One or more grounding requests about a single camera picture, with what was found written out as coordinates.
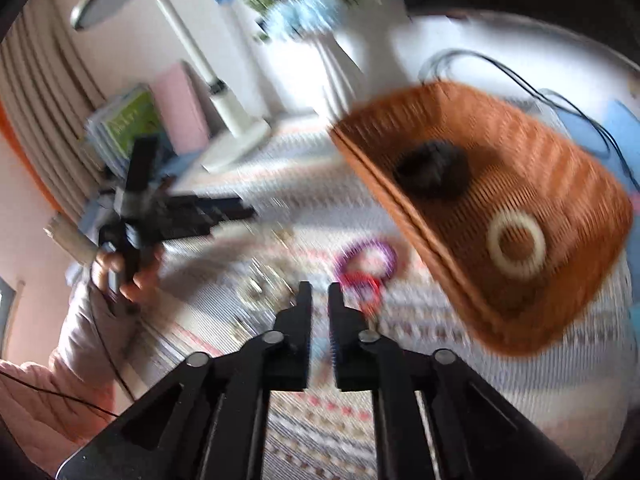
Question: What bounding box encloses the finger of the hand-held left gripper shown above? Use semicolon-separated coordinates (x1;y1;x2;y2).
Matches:
150;216;227;242
162;191;258;225

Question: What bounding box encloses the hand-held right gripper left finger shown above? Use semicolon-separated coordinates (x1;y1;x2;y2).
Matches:
55;281;314;480

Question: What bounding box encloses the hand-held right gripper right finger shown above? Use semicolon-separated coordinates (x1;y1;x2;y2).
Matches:
327;282;586;480

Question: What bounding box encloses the red cord hair tie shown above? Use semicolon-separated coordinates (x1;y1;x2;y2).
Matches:
344;269;387;317

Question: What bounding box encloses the gold beaded bracelet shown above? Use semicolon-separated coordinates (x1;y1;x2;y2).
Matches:
236;259;297;312

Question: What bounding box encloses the purple coil hair tie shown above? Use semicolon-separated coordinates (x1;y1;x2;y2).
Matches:
333;239;399;287

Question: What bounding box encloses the brown wicker basket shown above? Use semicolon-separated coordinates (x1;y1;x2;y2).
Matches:
329;80;636;357

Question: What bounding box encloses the person's left forearm pink sleeve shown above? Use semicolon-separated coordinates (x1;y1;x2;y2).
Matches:
0;280;143;476

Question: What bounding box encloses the person's left hand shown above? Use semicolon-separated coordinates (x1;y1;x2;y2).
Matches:
91;249;165;307

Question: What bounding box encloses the striped woven tablecloth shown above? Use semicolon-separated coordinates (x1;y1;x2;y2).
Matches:
65;112;637;480

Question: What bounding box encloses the row of books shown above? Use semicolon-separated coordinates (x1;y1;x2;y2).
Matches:
81;84;173;182

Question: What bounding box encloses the white desk lamp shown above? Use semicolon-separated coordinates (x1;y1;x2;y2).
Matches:
70;0;273;173

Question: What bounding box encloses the pink folder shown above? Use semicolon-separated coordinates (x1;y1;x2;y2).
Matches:
151;62;211;157

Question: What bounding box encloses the beige curtain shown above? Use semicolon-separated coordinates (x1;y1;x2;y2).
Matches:
0;0;123;223

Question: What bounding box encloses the black hair scrunchie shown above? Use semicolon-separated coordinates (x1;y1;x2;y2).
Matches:
391;141;472;197

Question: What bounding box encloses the white ribbed vase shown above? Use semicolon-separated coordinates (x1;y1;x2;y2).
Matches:
314;30;372;122

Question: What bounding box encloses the blue and white flower bouquet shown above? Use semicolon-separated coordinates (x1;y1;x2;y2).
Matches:
210;0;383;43

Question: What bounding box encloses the blue chair with paper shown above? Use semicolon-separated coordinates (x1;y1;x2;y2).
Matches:
554;99;640;193

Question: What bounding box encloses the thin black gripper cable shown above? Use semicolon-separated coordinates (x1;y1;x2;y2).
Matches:
0;284;138;418

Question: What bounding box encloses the cream coil hair tie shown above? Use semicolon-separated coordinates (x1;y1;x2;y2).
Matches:
487;209;547;278

